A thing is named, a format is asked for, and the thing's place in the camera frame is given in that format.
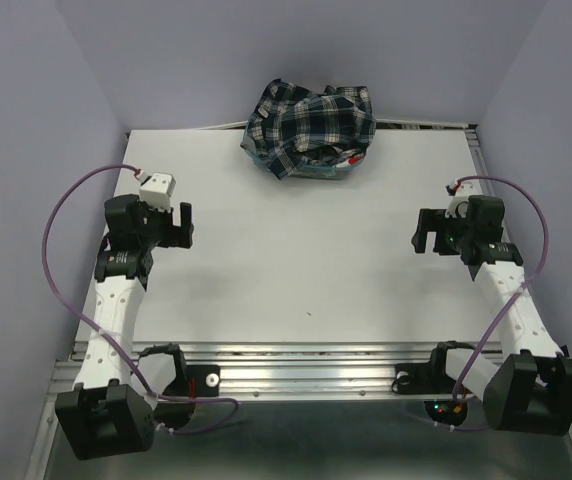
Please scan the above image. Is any navy plaid skirt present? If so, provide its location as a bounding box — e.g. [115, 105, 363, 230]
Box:
[240, 79, 376, 179]

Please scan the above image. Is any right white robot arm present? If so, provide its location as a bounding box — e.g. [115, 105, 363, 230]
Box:
[396, 195, 572, 436]

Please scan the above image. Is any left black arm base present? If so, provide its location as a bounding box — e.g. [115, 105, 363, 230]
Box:
[154, 364, 221, 428]

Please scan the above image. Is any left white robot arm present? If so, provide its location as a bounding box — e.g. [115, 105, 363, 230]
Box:
[55, 194, 195, 460]

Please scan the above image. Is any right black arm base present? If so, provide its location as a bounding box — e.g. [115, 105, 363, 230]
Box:
[391, 362, 468, 427]

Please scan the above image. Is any red floral white skirt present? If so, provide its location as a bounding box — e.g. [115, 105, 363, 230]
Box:
[334, 152, 365, 170]

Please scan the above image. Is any teal laundry basket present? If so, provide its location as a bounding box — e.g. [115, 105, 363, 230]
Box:
[242, 145, 364, 180]

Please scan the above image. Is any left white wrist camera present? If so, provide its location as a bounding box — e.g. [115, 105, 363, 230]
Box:
[136, 171, 176, 212]

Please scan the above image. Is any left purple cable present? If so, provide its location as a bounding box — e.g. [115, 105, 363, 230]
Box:
[42, 164, 241, 436]

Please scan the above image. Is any aluminium frame rail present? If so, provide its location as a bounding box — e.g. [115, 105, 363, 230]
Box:
[45, 341, 572, 401]

